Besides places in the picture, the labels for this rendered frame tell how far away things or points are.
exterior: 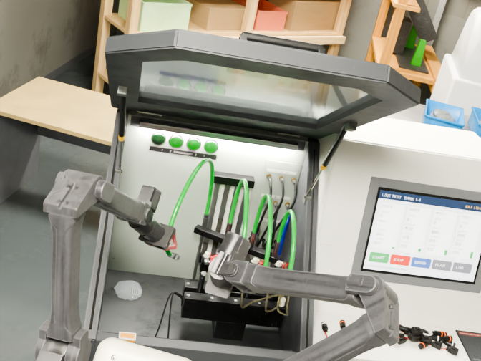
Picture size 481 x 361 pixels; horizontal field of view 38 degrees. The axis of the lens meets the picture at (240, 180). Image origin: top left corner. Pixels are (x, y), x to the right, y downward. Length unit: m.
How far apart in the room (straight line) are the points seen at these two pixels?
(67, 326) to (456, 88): 4.21
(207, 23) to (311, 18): 1.22
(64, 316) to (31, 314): 2.16
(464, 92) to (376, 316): 4.05
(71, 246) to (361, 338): 0.62
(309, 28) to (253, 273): 5.45
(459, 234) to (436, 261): 0.12
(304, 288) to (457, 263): 0.99
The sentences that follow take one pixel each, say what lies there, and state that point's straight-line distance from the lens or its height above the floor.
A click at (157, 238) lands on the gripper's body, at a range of 1.98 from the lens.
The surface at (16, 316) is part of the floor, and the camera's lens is 3.73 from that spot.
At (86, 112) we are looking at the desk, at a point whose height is 0.69.
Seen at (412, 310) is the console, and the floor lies 1.02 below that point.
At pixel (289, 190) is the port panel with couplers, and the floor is 1.25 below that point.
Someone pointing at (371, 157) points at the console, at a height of 1.50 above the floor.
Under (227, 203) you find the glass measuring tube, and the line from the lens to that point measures 2.47.
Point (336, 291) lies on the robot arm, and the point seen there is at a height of 1.51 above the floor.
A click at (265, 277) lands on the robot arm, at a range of 1.66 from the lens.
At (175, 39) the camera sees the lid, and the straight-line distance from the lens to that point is 1.44.
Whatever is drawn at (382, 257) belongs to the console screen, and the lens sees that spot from 2.38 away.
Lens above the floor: 2.33
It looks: 26 degrees down
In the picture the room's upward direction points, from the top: 12 degrees clockwise
